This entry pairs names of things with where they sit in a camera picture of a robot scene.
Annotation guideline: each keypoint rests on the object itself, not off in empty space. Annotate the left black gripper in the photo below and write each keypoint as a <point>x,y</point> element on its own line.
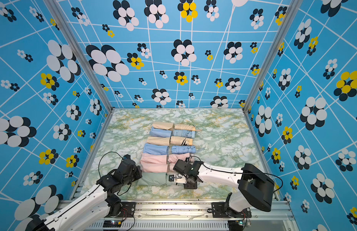
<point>138,169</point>

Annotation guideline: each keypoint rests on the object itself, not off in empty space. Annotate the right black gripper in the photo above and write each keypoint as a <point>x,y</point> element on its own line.
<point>187,186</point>

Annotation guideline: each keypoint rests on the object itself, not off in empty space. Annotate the pink umbrella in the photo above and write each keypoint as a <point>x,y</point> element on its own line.
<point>173,158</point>
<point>171,167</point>

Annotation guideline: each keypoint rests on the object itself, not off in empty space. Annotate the blue umbrella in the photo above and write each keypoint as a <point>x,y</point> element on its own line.
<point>183,149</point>
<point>184,133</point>

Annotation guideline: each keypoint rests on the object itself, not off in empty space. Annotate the pink umbrella sleeve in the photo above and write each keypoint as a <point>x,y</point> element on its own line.
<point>153,159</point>
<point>154,168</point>

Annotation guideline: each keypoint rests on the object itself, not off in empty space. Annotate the blue umbrella sleeve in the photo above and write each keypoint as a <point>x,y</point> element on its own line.
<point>155,149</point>
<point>160,133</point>

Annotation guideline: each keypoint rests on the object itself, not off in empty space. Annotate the beige umbrella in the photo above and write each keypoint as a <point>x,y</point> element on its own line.
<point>181,141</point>
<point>185,127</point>

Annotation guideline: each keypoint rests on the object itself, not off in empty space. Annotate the beige umbrella sleeve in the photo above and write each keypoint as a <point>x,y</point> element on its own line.
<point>163,125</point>
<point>158,141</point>

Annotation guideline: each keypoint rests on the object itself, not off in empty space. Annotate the green umbrella sleeve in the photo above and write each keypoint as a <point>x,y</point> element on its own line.
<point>152,179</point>

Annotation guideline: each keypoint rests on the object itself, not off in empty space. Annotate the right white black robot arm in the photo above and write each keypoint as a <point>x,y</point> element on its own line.
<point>254,187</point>

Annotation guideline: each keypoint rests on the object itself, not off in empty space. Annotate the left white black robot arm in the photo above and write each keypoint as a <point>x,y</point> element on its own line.
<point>98,202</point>

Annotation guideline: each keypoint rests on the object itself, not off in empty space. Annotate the left circuit board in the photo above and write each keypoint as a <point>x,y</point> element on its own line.
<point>111,225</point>

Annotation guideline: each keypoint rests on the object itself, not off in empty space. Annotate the circuit board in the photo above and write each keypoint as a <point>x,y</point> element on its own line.
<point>111,225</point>
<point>236,225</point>

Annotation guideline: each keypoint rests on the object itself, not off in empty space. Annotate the right circuit board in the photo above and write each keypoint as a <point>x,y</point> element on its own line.
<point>236,225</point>

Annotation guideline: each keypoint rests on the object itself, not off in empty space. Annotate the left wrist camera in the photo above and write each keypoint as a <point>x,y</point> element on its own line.
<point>126,167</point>

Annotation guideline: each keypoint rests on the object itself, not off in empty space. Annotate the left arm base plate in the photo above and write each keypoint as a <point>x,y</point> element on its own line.
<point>123,209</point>

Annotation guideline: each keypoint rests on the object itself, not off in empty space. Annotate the aluminium front rail frame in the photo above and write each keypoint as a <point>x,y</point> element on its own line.
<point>192,215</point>

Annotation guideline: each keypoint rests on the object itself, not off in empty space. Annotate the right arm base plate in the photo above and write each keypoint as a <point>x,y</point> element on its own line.
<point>222,210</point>

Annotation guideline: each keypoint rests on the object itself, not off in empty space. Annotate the left aluminium corner post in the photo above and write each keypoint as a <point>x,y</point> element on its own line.
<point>69,35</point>

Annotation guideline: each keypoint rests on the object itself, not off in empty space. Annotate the aluminium corner post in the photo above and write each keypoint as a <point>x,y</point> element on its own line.
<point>69,35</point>
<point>280,35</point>

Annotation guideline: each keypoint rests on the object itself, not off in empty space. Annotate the right aluminium corner post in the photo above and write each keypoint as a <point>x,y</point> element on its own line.
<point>280,35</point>

